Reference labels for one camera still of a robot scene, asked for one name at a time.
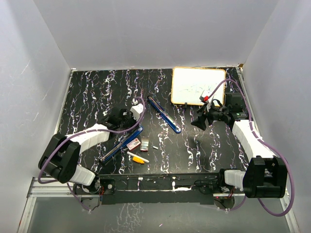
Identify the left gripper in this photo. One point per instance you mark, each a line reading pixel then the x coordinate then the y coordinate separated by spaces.
pixel 129 114

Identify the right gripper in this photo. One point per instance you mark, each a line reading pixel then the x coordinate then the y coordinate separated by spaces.
pixel 199 121

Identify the red white staple box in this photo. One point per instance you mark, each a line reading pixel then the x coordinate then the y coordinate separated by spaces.
pixel 133 144

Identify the staple tray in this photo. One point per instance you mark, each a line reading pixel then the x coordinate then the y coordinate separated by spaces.
pixel 144 146

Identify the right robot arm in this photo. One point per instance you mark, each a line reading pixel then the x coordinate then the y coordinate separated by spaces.
pixel 266 174

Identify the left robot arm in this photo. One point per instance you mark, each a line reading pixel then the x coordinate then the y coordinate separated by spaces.
pixel 59 162

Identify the yellow marker cap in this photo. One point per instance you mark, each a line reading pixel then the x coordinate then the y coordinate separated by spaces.
pixel 137 160

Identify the white marker pen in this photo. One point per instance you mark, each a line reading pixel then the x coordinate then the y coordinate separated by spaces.
pixel 136 156

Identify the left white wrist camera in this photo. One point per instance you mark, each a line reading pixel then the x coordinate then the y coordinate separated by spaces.
pixel 136 109

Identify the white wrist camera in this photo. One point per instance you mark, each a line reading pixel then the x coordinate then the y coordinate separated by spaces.
pixel 136 109
pixel 207 101

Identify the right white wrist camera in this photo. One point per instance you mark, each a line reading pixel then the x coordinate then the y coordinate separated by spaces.
pixel 207 101

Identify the small whiteboard orange frame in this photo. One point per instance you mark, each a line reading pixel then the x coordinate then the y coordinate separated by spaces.
pixel 188 83

